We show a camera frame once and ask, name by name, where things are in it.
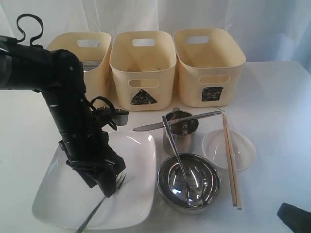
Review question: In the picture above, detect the steel table knife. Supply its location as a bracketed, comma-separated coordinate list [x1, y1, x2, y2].
[133, 111, 222, 132]

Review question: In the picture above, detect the steel bowl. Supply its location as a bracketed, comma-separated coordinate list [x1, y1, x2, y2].
[157, 153, 221, 214]

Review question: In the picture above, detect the white round bowl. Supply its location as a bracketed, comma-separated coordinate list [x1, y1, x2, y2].
[201, 130, 256, 171]

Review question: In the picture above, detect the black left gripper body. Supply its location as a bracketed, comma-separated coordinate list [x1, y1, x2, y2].
[59, 132, 115, 182]

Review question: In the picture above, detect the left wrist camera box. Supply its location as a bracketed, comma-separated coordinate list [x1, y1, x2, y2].
[98, 106, 129, 126]

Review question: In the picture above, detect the steel fork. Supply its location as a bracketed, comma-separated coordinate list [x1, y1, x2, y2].
[76, 173, 126, 233]

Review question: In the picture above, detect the steel spoon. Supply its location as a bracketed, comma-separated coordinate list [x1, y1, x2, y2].
[162, 116, 203, 208]

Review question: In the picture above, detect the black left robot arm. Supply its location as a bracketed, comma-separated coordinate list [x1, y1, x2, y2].
[0, 36, 126, 197]

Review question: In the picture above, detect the white square plate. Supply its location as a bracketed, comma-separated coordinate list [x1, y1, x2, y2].
[32, 132, 156, 230]

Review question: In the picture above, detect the cream bin with square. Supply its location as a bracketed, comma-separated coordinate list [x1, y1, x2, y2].
[173, 28, 246, 107]

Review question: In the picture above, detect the steel mug rear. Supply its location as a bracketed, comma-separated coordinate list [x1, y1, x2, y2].
[166, 108, 199, 153]

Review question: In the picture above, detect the cream bin with triangle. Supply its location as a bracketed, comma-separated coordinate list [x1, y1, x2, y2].
[110, 31, 177, 111]

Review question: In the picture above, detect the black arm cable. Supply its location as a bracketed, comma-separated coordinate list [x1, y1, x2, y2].
[16, 14, 44, 47]

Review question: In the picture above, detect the cream bin with circle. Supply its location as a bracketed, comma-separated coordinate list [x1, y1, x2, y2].
[47, 32, 111, 100]

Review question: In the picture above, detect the steel cup front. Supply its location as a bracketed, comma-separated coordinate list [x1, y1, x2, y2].
[82, 60, 101, 72]

